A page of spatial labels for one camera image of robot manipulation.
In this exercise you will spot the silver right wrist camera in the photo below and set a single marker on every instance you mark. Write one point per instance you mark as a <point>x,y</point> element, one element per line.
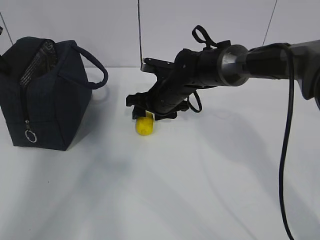
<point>156,66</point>

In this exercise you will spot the yellow toy fruit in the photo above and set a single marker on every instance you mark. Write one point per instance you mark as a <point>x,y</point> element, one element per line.
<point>144,124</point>

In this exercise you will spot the dark navy fabric lunch bag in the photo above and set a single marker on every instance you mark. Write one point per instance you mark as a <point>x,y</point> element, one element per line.
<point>45,89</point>

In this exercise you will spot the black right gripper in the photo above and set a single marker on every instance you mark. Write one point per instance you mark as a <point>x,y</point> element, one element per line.
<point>164,99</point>

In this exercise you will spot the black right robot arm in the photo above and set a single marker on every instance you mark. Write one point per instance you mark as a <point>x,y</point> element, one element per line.
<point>223,64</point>

